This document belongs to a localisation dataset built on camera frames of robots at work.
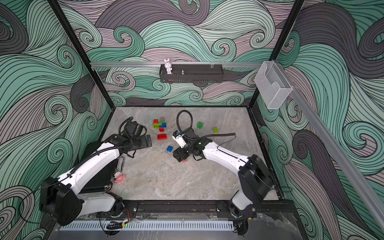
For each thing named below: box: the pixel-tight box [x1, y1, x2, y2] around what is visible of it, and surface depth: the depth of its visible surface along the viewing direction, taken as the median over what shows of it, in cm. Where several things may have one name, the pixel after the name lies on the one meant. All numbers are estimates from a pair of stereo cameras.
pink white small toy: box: [114, 171, 126, 184], surface depth 83 cm
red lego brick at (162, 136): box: [157, 134, 168, 140], surface depth 103 cm
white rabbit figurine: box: [164, 58, 173, 75], surface depth 91 cm
